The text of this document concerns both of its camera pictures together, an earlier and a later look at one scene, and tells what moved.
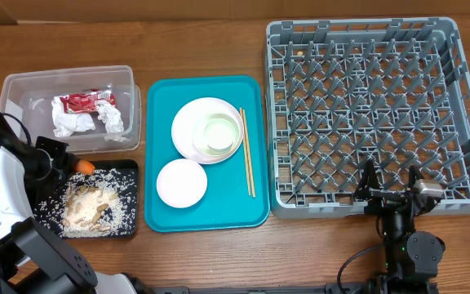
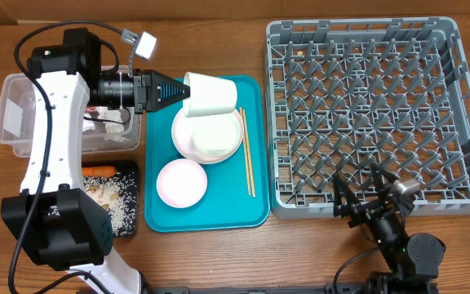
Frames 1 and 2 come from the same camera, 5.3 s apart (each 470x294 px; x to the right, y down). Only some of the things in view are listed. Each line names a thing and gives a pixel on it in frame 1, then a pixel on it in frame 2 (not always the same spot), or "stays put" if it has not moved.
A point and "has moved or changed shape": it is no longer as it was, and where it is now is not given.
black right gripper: [380, 200] → [365, 209]
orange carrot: [85, 167] has moved or changed shape
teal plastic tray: [225, 207] stays put
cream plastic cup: [220, 135] → [209, 95]
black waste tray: [101, 204] stays put
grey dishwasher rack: [396, 92] stays put
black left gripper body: [46, 164] → [118, 91]
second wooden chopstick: [248, 153] stays put
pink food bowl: [181, 183] stays put
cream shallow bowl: [216, 135] stays put
